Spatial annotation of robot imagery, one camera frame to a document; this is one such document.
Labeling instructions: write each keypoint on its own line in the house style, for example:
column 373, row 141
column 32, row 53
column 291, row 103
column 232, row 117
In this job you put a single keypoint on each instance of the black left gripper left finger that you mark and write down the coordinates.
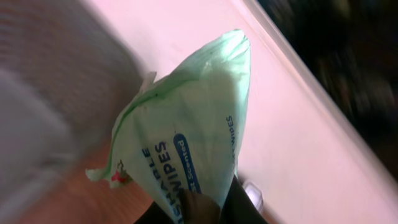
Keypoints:
column 196, row 208

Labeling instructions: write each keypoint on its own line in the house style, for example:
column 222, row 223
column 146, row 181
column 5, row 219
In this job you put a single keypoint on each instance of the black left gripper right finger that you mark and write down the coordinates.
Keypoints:
column 238, row 209

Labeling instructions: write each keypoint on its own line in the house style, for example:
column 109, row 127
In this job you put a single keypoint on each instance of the green wet wipes pack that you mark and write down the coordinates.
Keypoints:
column 184, row 132

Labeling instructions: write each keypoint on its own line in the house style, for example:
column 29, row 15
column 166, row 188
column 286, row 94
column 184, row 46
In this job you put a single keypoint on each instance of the white barcode scanner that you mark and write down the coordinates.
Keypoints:
column 254, row 193

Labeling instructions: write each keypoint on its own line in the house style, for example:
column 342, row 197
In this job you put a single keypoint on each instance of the dark grey plastic basket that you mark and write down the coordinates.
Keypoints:
column 64, row 80

